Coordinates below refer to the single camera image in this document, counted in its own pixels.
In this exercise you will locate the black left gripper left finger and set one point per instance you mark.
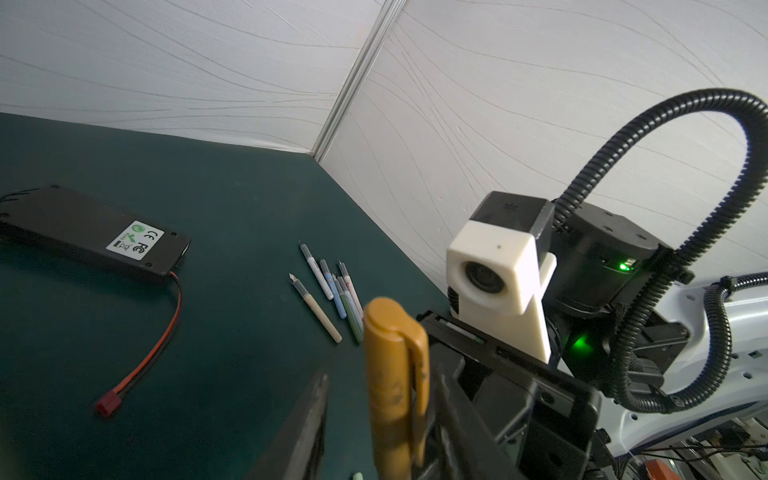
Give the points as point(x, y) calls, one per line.
point(296, 452)

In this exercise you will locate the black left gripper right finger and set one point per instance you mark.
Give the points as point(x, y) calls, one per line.
point(474, 411)

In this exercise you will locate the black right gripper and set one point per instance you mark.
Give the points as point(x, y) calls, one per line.
point(561, 439)

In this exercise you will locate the brown orange marker pen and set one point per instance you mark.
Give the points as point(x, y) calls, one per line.
point(398, 386)

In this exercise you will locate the dark green pen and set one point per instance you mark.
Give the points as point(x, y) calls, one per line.
point(351, 312)

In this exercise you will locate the beige fountain pen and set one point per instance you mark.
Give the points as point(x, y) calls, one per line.
point(316, 309)

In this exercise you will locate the pale blue white pen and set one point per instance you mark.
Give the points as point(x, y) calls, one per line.
point(350, 286)

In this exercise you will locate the white pen light-blue cap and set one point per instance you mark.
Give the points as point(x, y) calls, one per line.
point(316, 270)

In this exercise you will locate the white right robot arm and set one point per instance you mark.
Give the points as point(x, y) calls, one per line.
point(553, 309)

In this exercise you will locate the black battery box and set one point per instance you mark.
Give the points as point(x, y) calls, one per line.
point(84, 228)

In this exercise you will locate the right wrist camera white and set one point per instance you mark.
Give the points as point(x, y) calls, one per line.
point(498, 268)

